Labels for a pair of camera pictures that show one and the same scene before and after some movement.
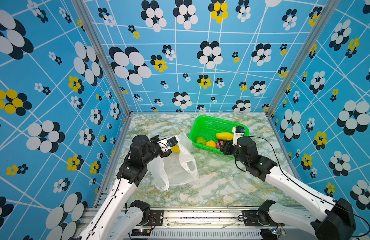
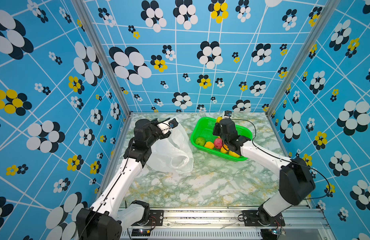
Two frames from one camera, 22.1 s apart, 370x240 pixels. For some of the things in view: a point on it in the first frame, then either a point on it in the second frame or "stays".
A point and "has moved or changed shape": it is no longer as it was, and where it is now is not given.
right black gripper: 228,146 → 217,127
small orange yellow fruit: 211,144 stays
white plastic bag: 175,169 has moved or changed shape
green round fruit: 201,140 stays
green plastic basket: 208,127 stays
